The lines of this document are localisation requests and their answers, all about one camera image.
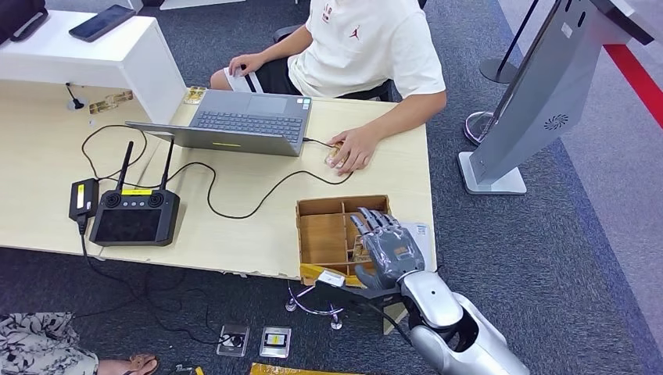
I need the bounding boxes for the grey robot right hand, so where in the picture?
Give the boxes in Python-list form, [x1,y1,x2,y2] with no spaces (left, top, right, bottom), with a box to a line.
[349,206,426,291]

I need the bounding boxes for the gold room key card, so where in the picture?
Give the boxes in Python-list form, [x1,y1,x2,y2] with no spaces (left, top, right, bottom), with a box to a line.
[351,235,371,263]

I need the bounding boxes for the wooden compartment box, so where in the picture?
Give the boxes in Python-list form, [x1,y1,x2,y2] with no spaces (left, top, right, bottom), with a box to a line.
[295,195,390,287]

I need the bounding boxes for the black smartphone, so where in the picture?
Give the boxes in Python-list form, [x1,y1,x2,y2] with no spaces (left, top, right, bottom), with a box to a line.
[68,4,137,44]

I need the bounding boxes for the person's left hand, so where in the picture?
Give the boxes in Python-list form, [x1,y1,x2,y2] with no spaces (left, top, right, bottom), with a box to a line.
[326,127,382,176]

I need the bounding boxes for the person's hand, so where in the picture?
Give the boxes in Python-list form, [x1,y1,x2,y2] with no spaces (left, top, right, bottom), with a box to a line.
[228,53,266,79]
[326,127,382,176]

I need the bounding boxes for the person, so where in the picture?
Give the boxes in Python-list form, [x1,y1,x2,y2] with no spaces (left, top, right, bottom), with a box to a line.
[0,311,159,375]
[210,0,448,176]

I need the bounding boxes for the person's right hand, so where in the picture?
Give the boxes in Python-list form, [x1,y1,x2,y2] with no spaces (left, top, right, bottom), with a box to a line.
[228,53,266,79]

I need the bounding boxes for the chrome stool base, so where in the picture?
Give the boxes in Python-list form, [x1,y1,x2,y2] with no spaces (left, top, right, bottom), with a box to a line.
[285,281,353,331]

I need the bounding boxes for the floor socket with yellow label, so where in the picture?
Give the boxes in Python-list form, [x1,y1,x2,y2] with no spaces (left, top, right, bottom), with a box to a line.
[259,326,292,359]

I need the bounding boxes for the light wood desk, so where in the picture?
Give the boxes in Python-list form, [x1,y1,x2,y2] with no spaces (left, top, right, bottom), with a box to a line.
[0,77,439,337]

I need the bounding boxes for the chrome stanchion base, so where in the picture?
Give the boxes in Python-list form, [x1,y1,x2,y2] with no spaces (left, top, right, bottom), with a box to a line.
[463,109,498,147]

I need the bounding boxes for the yellow floor strip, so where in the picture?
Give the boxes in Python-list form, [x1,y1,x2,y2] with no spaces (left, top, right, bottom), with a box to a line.
[250,362,364,375]

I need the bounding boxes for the floor socket with black plug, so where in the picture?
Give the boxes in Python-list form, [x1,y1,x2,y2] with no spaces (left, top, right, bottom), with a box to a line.
[216,324,251,358]

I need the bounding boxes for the grey laptop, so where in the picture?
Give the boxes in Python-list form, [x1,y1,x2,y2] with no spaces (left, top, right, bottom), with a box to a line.
[125,88,314,158]

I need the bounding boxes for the black stanchion pole with base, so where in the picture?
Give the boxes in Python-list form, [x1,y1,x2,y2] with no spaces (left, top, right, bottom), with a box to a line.
[478,0,543,85]

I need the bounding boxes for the grey kiosk stand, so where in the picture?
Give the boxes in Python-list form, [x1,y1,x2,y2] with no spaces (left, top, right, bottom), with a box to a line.
[458,0,656,196]

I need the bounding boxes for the black remote controller with antennas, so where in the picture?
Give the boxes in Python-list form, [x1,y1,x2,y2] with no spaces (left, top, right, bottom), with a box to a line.
[88,139,181,248]

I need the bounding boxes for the brown sandal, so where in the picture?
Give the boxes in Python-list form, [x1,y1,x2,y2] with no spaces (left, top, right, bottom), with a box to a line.
[124,354,159,375]

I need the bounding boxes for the black power adapter yellow label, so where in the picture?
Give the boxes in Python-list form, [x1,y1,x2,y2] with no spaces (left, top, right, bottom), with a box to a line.
[68,177,100,221]

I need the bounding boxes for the white furniture base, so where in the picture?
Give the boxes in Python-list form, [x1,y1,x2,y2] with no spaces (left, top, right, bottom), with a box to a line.
[159,0,247,10]

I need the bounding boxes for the small black desk microphone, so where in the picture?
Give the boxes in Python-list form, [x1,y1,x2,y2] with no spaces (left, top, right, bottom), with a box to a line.
[64,81,88,111]

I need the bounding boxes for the white counter block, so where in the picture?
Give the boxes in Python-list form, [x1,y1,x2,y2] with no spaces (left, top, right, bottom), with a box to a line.
[0,9,188,125]

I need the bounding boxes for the black bag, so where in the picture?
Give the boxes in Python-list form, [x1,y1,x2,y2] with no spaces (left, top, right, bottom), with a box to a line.
[0,0,50,45]

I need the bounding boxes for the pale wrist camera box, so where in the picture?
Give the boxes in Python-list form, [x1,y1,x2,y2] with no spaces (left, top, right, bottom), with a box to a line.
[316,269,405,306]

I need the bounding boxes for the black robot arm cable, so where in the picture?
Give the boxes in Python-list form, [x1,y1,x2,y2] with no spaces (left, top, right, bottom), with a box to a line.
[362,302,413,345]

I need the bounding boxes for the black laptop power cable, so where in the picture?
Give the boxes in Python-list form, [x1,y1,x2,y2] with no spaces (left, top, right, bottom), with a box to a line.
[81,123,356,220]

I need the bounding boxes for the black adapter floor cable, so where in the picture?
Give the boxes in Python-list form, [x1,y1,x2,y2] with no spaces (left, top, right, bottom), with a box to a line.
[76,214,237,347]

